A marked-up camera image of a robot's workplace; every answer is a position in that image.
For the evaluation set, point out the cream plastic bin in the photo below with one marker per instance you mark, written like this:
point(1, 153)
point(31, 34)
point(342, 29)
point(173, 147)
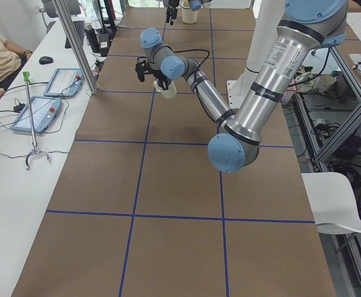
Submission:
point(188, 16)

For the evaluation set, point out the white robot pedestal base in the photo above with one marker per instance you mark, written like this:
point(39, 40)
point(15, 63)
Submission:
point(263, 39)

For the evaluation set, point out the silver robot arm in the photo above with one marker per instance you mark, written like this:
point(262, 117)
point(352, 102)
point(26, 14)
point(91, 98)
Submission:
point(194, 5)
point(300, 26)

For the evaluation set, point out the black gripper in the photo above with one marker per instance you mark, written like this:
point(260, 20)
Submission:
point(159, 78)

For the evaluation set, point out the blue teach pendant far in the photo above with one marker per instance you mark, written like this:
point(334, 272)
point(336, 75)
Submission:
point(65, 82)

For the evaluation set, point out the blue teach pendant near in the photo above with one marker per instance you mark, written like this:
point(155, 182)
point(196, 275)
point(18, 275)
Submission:
point(44, 111)

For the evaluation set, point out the black keyboard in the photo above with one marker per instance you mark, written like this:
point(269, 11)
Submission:
point(79, 28)

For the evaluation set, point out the black computer mouse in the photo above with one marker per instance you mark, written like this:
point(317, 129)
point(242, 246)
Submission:
point(45, 60)

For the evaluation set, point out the aluminium frame post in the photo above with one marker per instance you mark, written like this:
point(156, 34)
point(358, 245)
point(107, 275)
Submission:
point(67, 23)

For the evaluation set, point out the white plastic chair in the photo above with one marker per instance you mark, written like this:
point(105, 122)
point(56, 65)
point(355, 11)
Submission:
point(332, 203)

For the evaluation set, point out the blue teach pendant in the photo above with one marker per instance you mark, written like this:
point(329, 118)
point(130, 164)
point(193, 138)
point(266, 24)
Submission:
point(44, 111)
point(65, 82)

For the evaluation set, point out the green handled reacher grabber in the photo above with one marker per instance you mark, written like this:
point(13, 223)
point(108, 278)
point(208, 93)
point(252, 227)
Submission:
point(35, 150)

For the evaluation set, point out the black water bottle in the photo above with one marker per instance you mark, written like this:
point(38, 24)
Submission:
point(92, 39)

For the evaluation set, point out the white ceramic mug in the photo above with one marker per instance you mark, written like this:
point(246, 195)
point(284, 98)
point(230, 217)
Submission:
point(169, 93)

